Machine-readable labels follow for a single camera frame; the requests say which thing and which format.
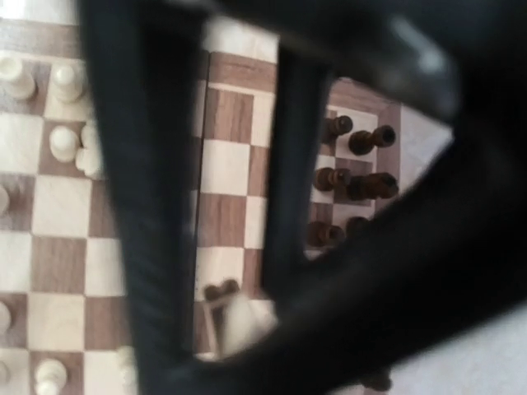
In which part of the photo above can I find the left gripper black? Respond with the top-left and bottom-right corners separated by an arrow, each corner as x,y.
80,1 -> 526,394

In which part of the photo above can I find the wooden chess board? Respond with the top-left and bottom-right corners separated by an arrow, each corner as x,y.
0,16 -> 454,395

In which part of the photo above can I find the white chess pawn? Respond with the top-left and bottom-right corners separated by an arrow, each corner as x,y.
35,359 -> 68,395
50,63 -> 89,104
1,56 -> 36,100

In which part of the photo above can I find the black chess pieces row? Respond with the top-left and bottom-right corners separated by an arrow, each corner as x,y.
307,115 -> 399,248

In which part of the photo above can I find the white chess bishop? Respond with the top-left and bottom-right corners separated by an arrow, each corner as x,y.
49,126 -> 80,163

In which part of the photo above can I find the white chess pawn lying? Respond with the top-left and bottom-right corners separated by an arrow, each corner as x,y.
35,359 -> 68,395

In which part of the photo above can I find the white chess pawn standing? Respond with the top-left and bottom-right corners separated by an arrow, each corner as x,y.
1,56 -> 36,100

